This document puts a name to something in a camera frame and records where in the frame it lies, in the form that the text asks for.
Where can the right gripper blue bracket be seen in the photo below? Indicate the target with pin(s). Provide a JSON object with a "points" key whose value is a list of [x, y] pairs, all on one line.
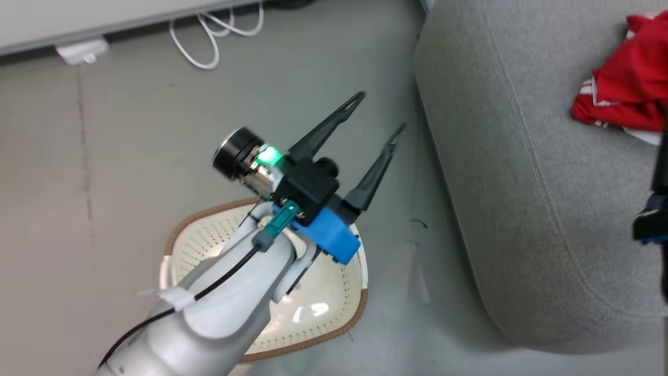
{"points": [[655, 219]]}

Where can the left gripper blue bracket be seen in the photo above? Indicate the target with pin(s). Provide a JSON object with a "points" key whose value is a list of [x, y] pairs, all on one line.
{"points": [[334, 235]]}

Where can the grey fabric sofa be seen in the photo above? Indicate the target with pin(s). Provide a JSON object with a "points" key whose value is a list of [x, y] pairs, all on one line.
{"points": [[522, 156]]}

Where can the white power adapter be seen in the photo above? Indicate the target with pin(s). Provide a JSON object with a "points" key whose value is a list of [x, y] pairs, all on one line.
{"points": [[81, 50]]}

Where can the red jersey with white stripes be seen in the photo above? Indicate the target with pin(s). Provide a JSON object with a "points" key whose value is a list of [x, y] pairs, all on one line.
{"points": [[631, 83]]}

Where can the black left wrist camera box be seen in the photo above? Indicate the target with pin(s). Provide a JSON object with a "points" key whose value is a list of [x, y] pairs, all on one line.
{"points": [[308, 188]]}

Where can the beige perforated laundry basket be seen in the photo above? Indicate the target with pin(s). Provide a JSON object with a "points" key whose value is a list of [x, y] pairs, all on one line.
{"points": [[323, 303]]}

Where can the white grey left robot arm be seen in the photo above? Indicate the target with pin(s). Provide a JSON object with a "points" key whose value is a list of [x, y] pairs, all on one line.
{"points": [[219, 324]]}

